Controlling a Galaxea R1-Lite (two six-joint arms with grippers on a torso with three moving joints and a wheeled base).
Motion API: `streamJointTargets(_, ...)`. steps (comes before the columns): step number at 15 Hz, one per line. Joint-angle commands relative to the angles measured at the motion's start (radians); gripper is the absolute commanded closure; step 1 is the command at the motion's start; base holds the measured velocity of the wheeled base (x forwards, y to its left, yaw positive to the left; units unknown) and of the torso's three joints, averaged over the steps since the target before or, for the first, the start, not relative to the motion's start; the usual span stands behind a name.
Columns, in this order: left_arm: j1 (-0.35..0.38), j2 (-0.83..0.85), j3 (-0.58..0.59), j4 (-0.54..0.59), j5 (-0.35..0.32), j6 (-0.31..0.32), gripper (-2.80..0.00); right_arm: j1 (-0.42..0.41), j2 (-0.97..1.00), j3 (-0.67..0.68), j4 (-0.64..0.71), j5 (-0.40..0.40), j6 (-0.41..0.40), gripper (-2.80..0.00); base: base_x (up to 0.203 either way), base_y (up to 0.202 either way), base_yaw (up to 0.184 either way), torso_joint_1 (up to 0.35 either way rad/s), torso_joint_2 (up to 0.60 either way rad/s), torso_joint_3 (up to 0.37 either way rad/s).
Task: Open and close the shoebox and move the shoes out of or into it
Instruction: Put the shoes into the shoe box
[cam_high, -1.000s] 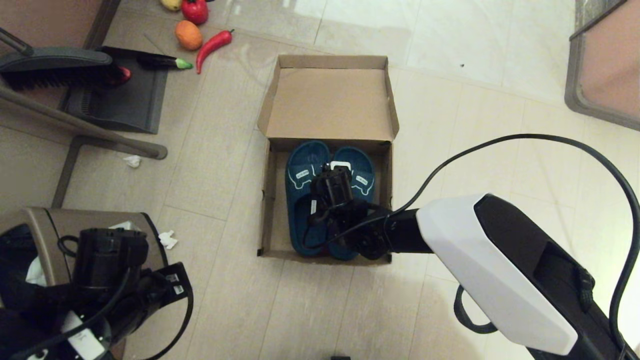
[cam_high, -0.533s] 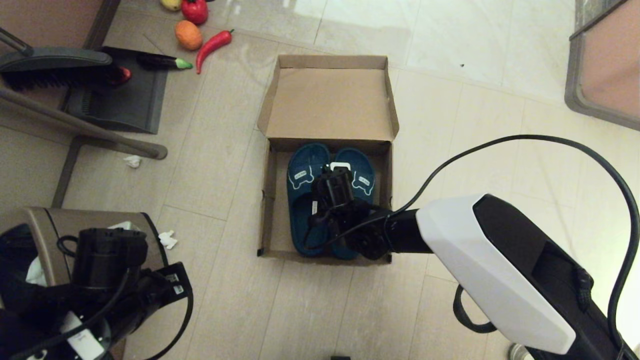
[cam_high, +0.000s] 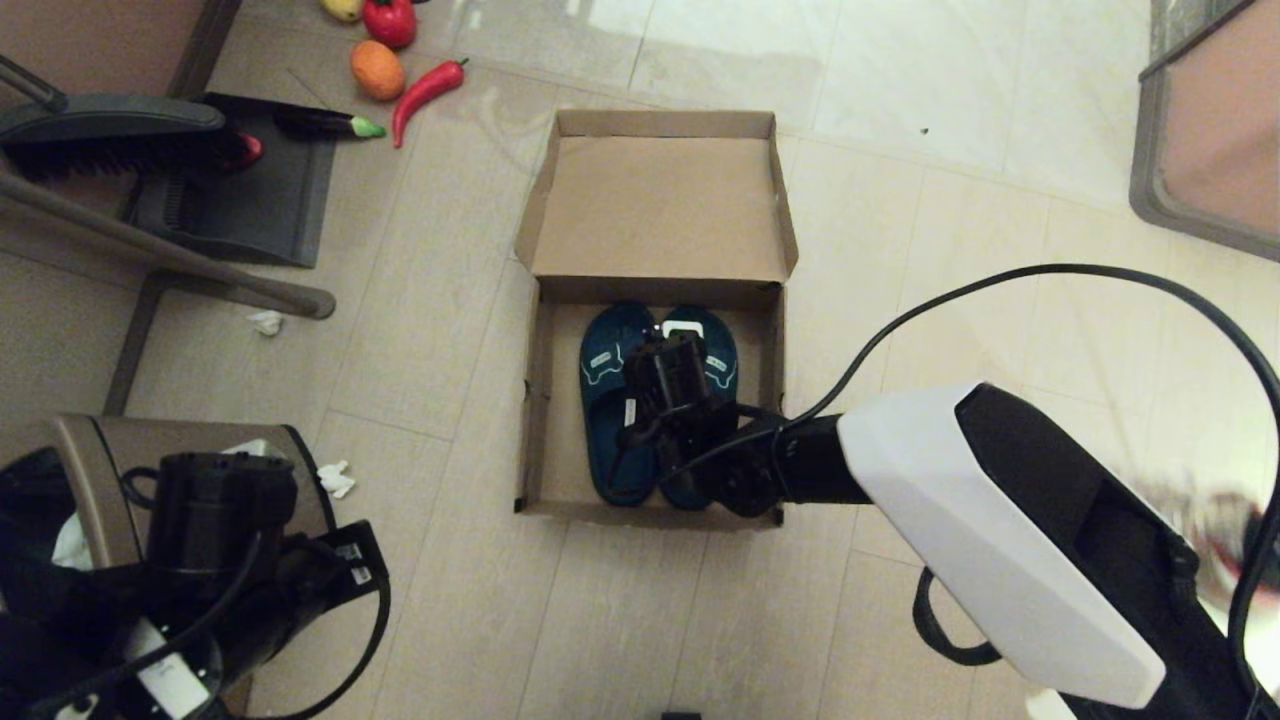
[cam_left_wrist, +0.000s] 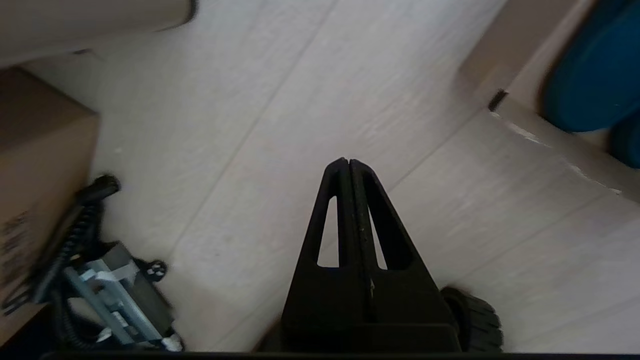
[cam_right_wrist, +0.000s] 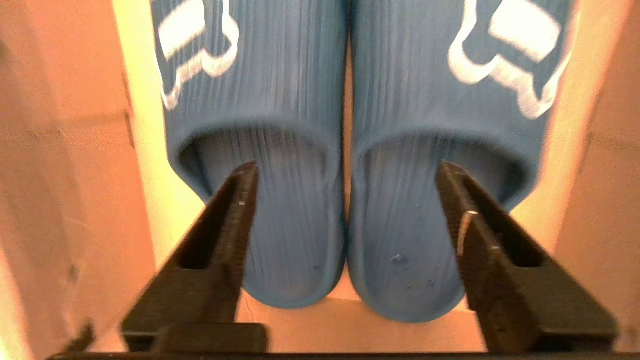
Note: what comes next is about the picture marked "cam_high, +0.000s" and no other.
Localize dark blue bear-print slipper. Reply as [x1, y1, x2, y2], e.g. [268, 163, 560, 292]
[578, 303, 663, 508]
[655, 305, 741, 511]

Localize dark grey broom brush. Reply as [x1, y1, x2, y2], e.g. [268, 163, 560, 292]
[0, 55, 246, 184]

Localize white tissue in bin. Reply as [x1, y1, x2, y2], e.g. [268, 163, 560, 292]
[52, 512, 97, 571]

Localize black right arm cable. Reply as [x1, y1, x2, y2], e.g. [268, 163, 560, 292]
[620, 263, 1280, 701]

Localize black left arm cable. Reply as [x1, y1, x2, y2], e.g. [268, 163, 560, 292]
[20, 530, 391, 720]

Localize orange toy fruit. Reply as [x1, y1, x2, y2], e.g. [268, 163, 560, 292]
[350, 40, 407, 102]

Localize brown metal chair frame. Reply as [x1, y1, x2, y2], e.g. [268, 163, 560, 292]
[0, 172, 338, 419]

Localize brown cardboard shoe box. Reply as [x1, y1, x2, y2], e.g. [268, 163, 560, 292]
[514, 110, 799, 530]

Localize red toy bell pepper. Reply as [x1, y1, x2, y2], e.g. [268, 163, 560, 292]
[362, 0, 419, 51]

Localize black corrugated cable loop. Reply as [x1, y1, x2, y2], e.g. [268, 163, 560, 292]
[912, 568, 1003, 668]

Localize brown plastic trash bin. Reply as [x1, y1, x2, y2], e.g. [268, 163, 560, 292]
[0, 413, 336, 601]

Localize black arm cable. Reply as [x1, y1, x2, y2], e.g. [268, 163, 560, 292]
[620, 263, 1280, 701]
[20, 530, 391, 720]

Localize brown table with grey frame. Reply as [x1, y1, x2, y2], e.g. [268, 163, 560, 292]
[1130, 0, 1280, 263]

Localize purple toy eggplant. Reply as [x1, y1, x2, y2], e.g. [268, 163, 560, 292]
[273, 107, 389, 141]

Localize red toy chili pepper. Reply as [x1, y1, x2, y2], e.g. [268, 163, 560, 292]
[393, 58, 469, 149]

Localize dark grey dustpan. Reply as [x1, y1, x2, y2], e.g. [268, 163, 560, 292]
[125, 92, 339, 269]

